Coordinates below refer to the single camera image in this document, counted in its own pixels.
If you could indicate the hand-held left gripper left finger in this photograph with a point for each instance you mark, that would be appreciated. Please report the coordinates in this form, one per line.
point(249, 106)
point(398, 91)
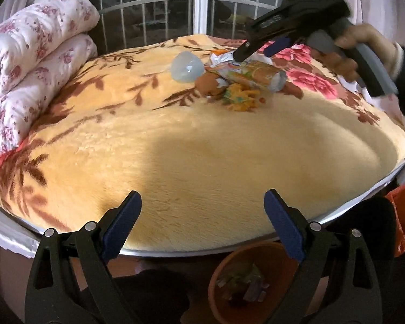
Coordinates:
point(121, 224)

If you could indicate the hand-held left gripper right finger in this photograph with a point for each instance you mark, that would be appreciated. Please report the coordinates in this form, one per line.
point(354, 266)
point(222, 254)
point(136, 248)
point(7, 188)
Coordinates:
point(284, 224)

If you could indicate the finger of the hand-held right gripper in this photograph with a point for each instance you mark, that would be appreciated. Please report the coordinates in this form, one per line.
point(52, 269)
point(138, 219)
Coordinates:
point(276, 47)
point(244, 50)

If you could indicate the white orange foil wrapper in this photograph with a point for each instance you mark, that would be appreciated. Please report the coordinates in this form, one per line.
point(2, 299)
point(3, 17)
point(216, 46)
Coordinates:
point(222, 57)

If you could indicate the orange snack wrapper tube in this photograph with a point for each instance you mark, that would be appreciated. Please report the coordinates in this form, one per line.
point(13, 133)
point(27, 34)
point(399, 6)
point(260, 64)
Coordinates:
point(260, 74)

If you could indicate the yellow wrapper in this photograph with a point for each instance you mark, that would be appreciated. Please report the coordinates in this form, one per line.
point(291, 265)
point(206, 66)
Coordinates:
point(243, 99)

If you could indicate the translucent plastic cup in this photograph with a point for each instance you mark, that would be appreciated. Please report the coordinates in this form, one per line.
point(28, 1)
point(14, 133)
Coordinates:
point(187, 67)

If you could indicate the orange plastic bin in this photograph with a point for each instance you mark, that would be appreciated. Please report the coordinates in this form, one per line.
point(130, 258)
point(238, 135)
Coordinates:
point(222, 276)

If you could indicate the person's right hand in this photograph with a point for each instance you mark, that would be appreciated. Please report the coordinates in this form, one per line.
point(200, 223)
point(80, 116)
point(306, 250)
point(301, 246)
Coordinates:
point(368, 37)

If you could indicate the heap of mixed wrappers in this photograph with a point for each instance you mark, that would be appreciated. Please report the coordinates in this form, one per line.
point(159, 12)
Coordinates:
point(244, 283)

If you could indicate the pale curtain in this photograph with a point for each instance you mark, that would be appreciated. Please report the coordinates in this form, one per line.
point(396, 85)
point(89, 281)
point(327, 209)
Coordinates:
point(374, 3)

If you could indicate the white barred window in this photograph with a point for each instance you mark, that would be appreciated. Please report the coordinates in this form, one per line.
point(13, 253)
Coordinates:
point(175, 3)

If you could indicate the yellow floral plush blanket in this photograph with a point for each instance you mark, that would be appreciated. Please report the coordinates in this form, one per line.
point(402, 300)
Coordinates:
point(195, 155)

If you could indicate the orange plastic bag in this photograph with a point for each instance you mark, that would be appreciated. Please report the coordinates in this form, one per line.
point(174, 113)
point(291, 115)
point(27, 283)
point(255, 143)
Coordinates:
point(403, 216)

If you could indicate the folded pink floral quilt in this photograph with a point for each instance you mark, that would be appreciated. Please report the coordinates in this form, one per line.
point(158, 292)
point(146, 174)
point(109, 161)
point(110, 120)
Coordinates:
point(37, 71)

